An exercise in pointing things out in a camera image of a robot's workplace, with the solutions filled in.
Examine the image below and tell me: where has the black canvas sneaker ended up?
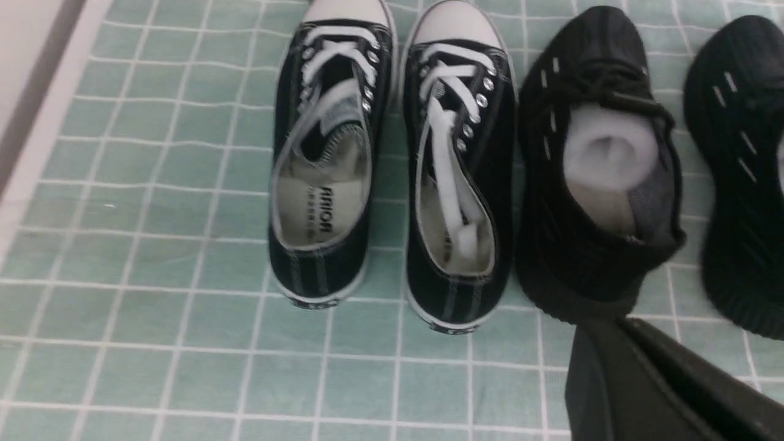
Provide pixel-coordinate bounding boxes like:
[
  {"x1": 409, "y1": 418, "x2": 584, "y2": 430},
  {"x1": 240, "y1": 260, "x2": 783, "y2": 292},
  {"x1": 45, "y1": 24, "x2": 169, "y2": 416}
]
[
  {"x1": 398, "y1": 1, "x2": 518, "y2": 335},
  {"x1": 268, "y1": 1, "x2": 398, "y2": 309}
]

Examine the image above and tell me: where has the black knit sneaker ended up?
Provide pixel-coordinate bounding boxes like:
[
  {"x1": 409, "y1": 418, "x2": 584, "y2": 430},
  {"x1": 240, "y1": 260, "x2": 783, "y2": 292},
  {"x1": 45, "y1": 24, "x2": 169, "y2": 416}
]
[
  {"x1": 516, "y1": 6, "x2": 686, "y2": 323},
  {"x1": 683, "y1": 15, "x2": 783, "y2": 340}
]

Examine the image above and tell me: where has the black wrist-view left gripper finger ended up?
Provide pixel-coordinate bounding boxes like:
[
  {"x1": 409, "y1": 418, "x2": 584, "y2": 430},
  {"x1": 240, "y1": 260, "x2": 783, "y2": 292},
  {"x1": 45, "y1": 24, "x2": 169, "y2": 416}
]
[{"x1": 565, "y1": 318, "x2": 783, "y2": 440}]

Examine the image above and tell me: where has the black canvas sneaker left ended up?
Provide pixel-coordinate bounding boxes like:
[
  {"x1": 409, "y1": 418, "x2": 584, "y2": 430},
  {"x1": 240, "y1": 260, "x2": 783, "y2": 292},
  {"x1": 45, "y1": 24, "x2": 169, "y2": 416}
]
[{"x1": 268, "y1": 1, "x2": 398, "y2": 309}]

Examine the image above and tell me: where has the black canvas sneaker right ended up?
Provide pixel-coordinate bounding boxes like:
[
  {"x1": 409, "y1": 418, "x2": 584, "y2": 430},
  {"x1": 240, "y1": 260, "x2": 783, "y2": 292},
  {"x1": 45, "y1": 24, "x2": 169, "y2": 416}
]
[{"x1": 398, "y1": 1, "x2": 518, "y2": 335}]

